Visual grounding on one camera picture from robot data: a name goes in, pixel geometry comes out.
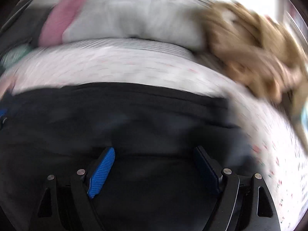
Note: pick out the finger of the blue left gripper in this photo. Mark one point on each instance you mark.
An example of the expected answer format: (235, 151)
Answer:
(3, 112)

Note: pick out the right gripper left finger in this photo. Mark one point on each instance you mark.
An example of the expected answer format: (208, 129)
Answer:
(98, 172)

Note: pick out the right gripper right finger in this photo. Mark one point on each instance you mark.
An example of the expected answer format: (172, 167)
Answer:
(212, 165)

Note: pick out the dark navy puffer jacket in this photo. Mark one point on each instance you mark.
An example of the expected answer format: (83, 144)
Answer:
(157, 181)

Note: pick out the teal patterned cushion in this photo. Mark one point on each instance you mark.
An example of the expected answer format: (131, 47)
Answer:
(14, 55)

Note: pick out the cherry print white quilt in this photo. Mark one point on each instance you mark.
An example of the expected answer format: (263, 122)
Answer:
(274, 144)

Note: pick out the pink pillow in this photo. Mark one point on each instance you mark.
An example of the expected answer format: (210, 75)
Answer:
(59, 19)

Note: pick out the grey checked bed sheet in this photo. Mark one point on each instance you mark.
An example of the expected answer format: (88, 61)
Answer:
(132, 43)

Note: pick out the beige fleece garment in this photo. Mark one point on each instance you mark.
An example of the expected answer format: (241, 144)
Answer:
(261, 55)

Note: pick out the white grey pillow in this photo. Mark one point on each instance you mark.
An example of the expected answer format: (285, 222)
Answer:
(171, 21)

